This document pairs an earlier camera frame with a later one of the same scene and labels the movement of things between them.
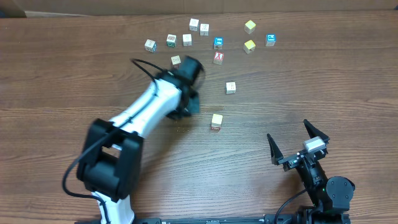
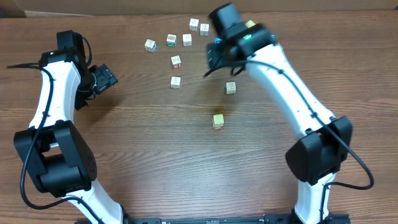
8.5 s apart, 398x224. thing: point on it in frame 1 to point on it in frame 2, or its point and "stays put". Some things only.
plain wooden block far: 194,25 stays put
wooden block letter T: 231,88 stays put
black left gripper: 193,104 to 106,78
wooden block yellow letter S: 217,120 stays put
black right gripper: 298,156 to 212,54
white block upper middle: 187,40 stays put
